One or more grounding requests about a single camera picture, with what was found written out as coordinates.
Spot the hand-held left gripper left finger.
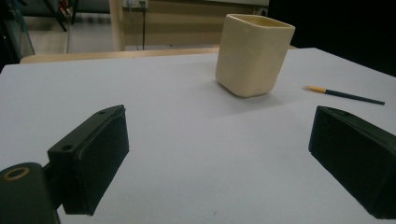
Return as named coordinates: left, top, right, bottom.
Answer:
left=43, top=104, right=131, bottom=217

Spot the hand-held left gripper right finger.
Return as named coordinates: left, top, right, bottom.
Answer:
left=307, top=105, right=396, bottom=220

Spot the dark pencil with orange end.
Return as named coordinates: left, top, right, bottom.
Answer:
left=302, top=85, right=386, bottom=106

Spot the cream square cup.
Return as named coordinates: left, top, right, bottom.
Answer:
left=214, top=13, right=296, bottom=99

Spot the wooden table leg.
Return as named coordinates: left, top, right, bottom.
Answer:
left=108, top=0, right=127, bottom=52

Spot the black metal stand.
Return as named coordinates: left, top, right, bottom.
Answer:
left=43, top=0, right=78, bottom=33

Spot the black cable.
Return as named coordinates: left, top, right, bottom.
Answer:
left=141, top=2, right=147, bottom=50

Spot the white wall socket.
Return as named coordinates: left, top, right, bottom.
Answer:
left=122, top=0, right=149, bottom=9

